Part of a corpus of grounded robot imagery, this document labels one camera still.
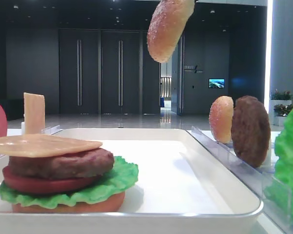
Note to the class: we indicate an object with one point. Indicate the potted red flower plants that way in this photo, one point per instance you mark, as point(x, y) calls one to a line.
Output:
point(279, 106)

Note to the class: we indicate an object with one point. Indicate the white rectangular metal tray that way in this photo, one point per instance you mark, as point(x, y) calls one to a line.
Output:
point(182, 189)

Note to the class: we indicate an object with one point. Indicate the flat yellow cheese slice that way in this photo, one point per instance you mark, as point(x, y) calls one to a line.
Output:
point(40, 145)

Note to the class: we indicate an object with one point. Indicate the right long clear acrylic rail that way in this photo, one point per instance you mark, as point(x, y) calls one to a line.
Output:
point(274, 220)

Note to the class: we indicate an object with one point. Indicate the red tomato slice in burger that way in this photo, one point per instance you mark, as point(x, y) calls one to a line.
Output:
point(41, 186)

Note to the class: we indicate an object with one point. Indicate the standing brown meat patty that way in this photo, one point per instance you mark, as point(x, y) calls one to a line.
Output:
point(250, 131)

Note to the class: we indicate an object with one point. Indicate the standing yellow cheese slice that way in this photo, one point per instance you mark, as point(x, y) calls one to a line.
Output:
point(34, 113)

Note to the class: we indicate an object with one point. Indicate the standing green lettuce leaf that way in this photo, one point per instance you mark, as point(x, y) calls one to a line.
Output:
point(289, 156)

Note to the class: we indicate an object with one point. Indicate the brown meat patty in burger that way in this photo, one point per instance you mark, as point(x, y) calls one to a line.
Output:
point(75, 165)

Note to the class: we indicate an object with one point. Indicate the wall mounted small screen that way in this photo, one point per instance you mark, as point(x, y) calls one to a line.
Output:
point(216, 83)

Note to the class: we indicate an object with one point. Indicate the green lettuce leaf in burger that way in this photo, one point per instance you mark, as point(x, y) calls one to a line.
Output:
point(123, 176)

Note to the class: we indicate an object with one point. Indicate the bottom bun in burger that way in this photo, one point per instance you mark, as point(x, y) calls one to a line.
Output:
point(112, 204)

